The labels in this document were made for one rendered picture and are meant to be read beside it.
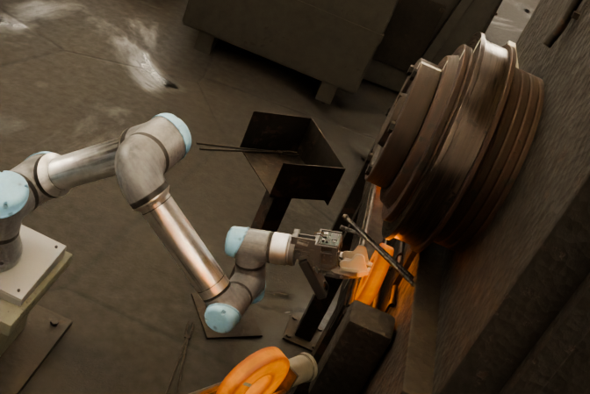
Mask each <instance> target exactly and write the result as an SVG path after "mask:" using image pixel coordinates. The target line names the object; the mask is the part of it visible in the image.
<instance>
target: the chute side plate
mask: <svg viewBox="0 0 590 394"><path fill-rule="evenodd" d="M372 185H373V183H369V182H367V181H366V182H365V185H364V189H363V195H364V198H363V197H362V198H363V203H362V205H361V207H360V209H359V212H358V216H357V220H356V224H357V225H358V226H359V227H360V228H362V229H364V224H365V220H366V215H367V211H368V207H369V202H370V198H371V189H372ZM361 241H362V237H358V236H356V235H353V239H352V243H351V247H350V251H354V250H355V249H356V247H357V246H359V245H361ZM348 280H349V281H348ZM352 280H353V278H351V279H343V282H342V287H341V291H340V295H339V297H338V301H337V304H338V303H339V302H340V303H339V307H338V310H337V313H336V317H335V320H334V322H333V324H332V325H331V327H330V331H331V332H332V331H333V329H334V327H335V325H336V323H337V321H338V319H339V318H340V317H341V315H342V312H343V310H344V308H345V307H346V303H347V299H348V295H349V291H350V287H351V284H352ZM347 282H348V283H347ZM346 283H347V284H346ZM345 285H346V286H345ZM344 287H345V288H344ZM336 306H337V305H336Z"/></svg>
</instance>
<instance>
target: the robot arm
mask: <svg viewBox="0 0 590 394"><path fill-rule="evenodd" d="M190 149H191V134H190V131H189V129H188V127H187V126H186V124H185V123H184V122H183V121H182V120H181V119H180V118H177V117H176V116H175V115H173V114H170V113H161V114H159V115H155V116H154V117H153V118H152V119H151V120H149V121H148V122H146V123H143V124H140V125H136V126H133V127H130V128H127V129H125V131H123V132H122V134H121V136H120V138H117V139H114V140H109V141H106V142H103V143H100V144H97V145H95V146H92V147H86V148H84V149H81V150H77V151H75V152H72V153H69V154H64V155H59V154H56V153H52V152H47V151H45V152H39V153H36V154H33V155H31V156H29V157H28V158H27V159H25V160H24V161H23V162H21V163H20V164H18V165H17V166H16V167H15V168H13V169H11V170H10V171H7V170H4V172H0V273H2V272H5V271H7V270H10V269H12V268H14V267H15V266H16V265H17V264H18V263H19V261H20V259H21V255H22V252H23V245H22V241H21V238H20V234H19V231H20V227H21V224H22V220H23V219H24V217H26V216H27V215H28V214H30V213H31V212H32V211H34V210H35V209H36V208H37V207H39V206H40V205H41V204H43V203H45V202H46V201H48V200H51V199H54V198H57V197H63V196H65V195H67V194H68V193H69V191H70V190H71V188H73V187H76V186H79V185H83V184H85V183H92V182H95V181H98V180H101V179H105V178H108V177H111V176H116V177H117V180H118V183H119V187H120V188H121V191H122V193H123V195H124V197H125V198H126V201H127V202H128V203H129V204H130V205H131V207H132V208H133V210H134V211H140V212H141V214H142V215H143V217H144V218H145V219H146V221H147V222H148V223H149V224H150V226H151V227H152V229H153V230H154V232H155V233H156V235H157V236H158V238H159V239H160V240H161V242H162V244H163V245H164V246H165V247H166V248H167V250H168V251H169V253H170V254H171V256H172V257H173V259H174V260H175V261H176V263H177V265H178V266H179V268H180V269H181V270H182V271H183V273H184V274H185V275H186V277H187V278H188V280H189V281H190V283H191V284H192V286H193V287H194V289H195V290H196V291H197V293H198V294H199V296H200V297H201V298H202V299H203V301H204V302H205V304H206V306H207V308H206V311H205V323H206V324H207V325H208V326H209V327H210V328H211V329H212V330H213V331H215V332H218V333H228V332H230V331H231V330H232V329H233V328H234V327H235V325H236V324H237V323H238V322H240V320H241V317H242V315H243V314H244V312H245V311H246V310H247V309H248V307H249V306H250V305H251V304H255V303H256V302H258V301H261V300H262V299H263V297H264V292H265V288H266V280H265V278H266V262H267V263H272V264H277V265H283V266H286V265H287V264H288V265H290V266H294V265H295V262H296V260H299V266H300V267H301V269H302V271H303V273H304V275H305V276H306V279H307V281H308V282H309V284H310V286H311V287H312V289H313V292H314V294H315V296H316V297H317V298H318V299H322V298H326V297H327V292H328V288H329V286H328V284H327V281H326V279H325V277H324V276H329V277H333V278H336V279H351V278H357V277H362V276H367V275H368V274H369V272H370V270H371V266H372V264H373V263H372V262H370V261H369V259H368V255H367V250H366V247H365V246H361V245H359V246H357V247H356V249H355V250H354V251H344V252H341V248H342V232H337V231H331V230H326V229H320V231H319V232H315V233H314V235H315V234H317V235H316V236H314V235H308V234H303V233H300V229H294V233H293V235H290V234H287V233H277V232H272V231H265V230H260V229H255V228H249V227H241V226H233V227H231V228H230V229H229V231H228V233H227V237H226V243H225V251H226V255H227V256H231V257H232V258H234V257H235V272H234V274H233V276H232V277H231V278H230V280H228V278H227V276H226V275H225V273H224V272H223V271H222V269H221V268H220V266H219V264H218V263H217V262H216V261H215V259H214V258H213V257H212V255H211V253H210V252H209V250H208V249H207V247H206V246H205V244H204V243H203V241H202V240H201V239H200V238H199V236H198V234H197V233H196V231H195V230H194V229H193V227H192V226H191V224H190V222H189V221H188V219H187V218H186V217H185V216H184V214H183V213H182V211H181V210H180V208H179V207H178V205H177V204H176V202H175V201H174V199H173V198H172V196H171V195H170V194H169V184H168V183H167V181H166V180H165V178H164V174H165V173H166V172H167V171H169V170H170V169H171V168H172V167H173V166H174V165H175V164H176V163H178V162H179V161H180V160H182V159H183V158H184V157H185V155H186V154H187V153H188V152H189V151H190ZM338 265H340V267H339V266H338Z"/></svg>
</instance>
